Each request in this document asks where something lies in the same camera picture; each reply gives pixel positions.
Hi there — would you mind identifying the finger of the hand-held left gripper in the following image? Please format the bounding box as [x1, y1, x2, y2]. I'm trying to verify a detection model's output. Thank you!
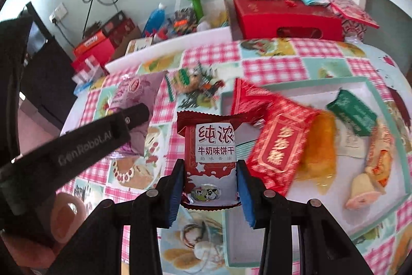
[59, 103, 151, 173]

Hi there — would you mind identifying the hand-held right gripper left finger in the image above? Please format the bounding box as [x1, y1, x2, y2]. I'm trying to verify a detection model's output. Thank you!
[47, 159, 185, 275]

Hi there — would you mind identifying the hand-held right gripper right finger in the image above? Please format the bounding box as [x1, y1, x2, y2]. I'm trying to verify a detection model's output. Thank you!
[236, 161, 366, 275]

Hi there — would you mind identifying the purple bun packet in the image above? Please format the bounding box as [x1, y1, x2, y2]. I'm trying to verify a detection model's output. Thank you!
[108, 72, 166, 160]

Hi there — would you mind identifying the dark red biscuit packet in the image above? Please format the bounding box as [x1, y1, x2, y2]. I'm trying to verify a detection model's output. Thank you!
[176, 111, 258, 209]

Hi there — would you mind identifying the large red gold-print packet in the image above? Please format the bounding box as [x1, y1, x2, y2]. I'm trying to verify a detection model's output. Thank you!
[246, 95, 321, 196]

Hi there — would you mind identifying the white tray with teal rim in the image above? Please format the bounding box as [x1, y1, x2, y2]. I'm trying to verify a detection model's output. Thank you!
[220, 76, 408, 267]

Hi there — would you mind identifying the yellow bread packet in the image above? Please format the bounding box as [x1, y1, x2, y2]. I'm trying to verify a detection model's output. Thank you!
[294, 111, 338, 195]

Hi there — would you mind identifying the small red snack packet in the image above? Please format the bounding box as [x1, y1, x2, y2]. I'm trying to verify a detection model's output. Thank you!
[231, 78, 274, 116]

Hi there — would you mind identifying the green snack packet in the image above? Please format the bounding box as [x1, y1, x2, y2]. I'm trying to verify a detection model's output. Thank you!
[326, 89, 379, 137]

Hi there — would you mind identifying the orange roll cake packet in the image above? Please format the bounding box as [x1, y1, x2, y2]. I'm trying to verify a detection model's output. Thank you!
[364, 123, 395, 195]

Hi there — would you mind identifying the person's left hand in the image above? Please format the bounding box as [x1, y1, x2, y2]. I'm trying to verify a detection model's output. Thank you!
[5, 192, 88, 271]

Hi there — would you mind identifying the clear cookie packet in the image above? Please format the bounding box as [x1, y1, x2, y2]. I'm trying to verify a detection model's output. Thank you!
[166, 64, 226, 102]

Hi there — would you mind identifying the large red box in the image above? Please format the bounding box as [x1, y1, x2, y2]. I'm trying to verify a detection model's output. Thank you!
[71, 37, 116, 72]

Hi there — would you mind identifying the cardboard box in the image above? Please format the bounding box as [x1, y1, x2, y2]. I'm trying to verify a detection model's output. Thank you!
[109, 25, 144, 60]

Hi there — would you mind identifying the orange-topped box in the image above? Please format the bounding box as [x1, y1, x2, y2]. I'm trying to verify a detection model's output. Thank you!
[74, 30, 107, 52]

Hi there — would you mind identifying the dark brown box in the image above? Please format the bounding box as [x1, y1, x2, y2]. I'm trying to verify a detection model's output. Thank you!
[97, 11, 137, 40]

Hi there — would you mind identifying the dark cabinet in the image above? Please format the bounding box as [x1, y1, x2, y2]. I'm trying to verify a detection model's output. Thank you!
[19, 1, 78, 130]

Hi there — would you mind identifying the blue bottle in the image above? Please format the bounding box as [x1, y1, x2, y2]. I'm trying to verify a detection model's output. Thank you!
[142, 3, 168, 37]

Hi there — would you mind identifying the pile of small toys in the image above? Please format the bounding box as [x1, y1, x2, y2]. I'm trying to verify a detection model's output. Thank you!
[161, 7, 198, 37]

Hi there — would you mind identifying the pudding cup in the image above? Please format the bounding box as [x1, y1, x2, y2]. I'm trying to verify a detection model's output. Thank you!
[344, 172, 379, 210]

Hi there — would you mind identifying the pink checked tablecloth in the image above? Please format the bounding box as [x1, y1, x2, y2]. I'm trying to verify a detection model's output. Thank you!
[55, 38, 412, 275]

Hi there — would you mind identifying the flat red gift box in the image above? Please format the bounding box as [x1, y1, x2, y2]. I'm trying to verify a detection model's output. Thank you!
[232, 0, 343, 42]

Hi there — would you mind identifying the white floral cloth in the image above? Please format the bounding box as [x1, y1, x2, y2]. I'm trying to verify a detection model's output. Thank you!
[348, 40, 412, 121]

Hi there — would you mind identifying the red patterned box lid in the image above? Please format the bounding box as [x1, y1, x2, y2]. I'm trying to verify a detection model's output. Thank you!
[328, 0, 380, 37]

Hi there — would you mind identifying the white wall socket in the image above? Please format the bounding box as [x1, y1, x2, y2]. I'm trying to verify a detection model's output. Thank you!
[49, 3, 69, 25]

